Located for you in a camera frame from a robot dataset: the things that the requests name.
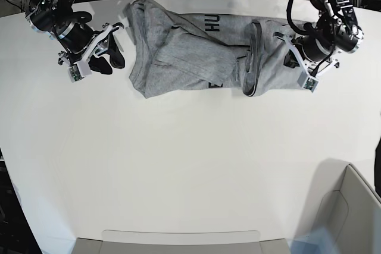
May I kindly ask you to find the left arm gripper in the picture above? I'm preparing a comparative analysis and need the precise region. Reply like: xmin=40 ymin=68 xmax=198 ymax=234
xmin=274 ymin=32 xmax=339 ymax=73

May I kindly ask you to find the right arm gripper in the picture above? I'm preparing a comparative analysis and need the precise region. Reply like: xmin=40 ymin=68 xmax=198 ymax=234
xmin=59 ymin=22 xmax=125 ymax=75

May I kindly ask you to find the grey T-shirt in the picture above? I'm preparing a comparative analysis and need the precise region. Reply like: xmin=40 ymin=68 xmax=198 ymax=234
xmin=124 ymin=0 xmax=302 ymax=98

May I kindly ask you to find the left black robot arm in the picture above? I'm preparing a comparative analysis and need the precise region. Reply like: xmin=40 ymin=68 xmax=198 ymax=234
xmin=123 ymin=0 xmax=362 ymax=85

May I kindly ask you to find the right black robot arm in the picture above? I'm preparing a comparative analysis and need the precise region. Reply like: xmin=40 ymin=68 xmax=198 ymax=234
xmin=26 ymin=0 xmax=125 ymax=74

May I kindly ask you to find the grey chair at right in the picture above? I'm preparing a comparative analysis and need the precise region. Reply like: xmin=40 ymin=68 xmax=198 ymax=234
xmin=311 ymin=164 xmax=380 ymax=253

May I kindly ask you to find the grey chair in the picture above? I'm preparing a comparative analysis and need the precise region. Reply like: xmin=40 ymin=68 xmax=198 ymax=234
xmin=72 ymin=230 xmax=291 ymax=253
xmin=311 ymin=164 xmax=380 ymax=253

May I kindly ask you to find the grey chair at bottom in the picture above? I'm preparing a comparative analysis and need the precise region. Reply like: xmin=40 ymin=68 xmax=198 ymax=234
xmin=72 ymin=230 xmax=291 ymax=253

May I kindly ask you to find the blue translucent object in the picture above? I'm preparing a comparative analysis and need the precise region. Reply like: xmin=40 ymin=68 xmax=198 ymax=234
xmin=289 ymin=227 xmax=340 ymax=254

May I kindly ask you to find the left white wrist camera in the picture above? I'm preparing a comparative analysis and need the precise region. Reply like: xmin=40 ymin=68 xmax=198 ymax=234
xmin=297 ymin=67 xmax=324 ymax=92

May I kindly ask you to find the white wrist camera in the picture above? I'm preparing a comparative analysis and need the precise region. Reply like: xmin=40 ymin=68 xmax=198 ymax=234
xmin=297 ymin=67 xmax=324 ymax=92
xmin=58 ymin=48 xmax=110 ymax=82

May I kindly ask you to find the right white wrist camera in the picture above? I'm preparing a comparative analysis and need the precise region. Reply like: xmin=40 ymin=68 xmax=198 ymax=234
xmin=58 ymin=48 xmax=110 ymax=82

